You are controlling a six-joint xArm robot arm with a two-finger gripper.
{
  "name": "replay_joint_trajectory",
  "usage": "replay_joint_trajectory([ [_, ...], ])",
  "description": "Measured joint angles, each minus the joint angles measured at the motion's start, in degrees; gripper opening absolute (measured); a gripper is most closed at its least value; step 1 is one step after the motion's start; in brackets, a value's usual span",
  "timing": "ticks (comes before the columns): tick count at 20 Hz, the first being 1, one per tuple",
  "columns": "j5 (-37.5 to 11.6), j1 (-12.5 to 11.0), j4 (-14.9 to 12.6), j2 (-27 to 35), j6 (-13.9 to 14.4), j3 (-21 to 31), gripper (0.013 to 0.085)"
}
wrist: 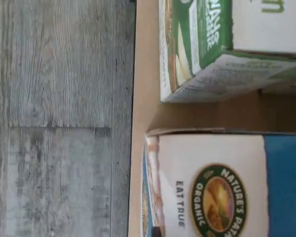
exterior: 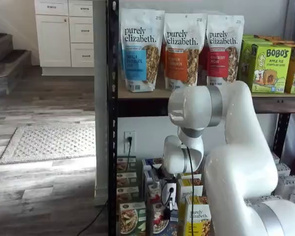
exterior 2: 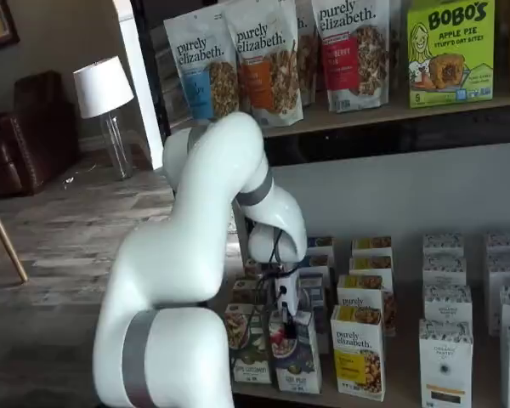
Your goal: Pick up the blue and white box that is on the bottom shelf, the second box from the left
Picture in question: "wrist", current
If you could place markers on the wooden shelf board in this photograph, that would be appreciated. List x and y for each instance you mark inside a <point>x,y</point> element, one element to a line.
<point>148,74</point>

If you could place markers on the blue and white cereal box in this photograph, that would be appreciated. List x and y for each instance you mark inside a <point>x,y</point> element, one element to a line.
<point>212,158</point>

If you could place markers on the green and white cereal box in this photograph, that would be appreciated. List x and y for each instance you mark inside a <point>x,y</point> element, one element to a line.
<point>199,49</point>

